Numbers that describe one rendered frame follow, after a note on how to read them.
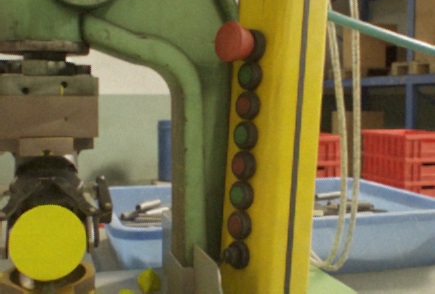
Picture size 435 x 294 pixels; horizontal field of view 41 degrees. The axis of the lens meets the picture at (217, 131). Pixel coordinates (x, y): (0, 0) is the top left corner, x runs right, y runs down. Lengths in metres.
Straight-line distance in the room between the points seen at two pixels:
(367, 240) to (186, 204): 0.41
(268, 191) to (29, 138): 0.23
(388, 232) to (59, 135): 0.59
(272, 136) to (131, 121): 8.36
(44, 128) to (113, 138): 8.36
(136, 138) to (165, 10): 8.33
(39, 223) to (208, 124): 0.20
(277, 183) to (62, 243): 0.21
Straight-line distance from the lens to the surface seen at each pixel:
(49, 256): 0.57
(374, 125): 8.59
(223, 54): 0.57
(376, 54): 8.26
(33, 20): 0.58
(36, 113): 0.54
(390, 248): 0.98
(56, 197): 0.69
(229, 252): 0.59
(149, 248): 0.83
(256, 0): 0.61
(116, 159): 8.92
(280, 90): 0.57
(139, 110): 8.93
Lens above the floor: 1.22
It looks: 3 degrees down
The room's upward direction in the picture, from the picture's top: straight up
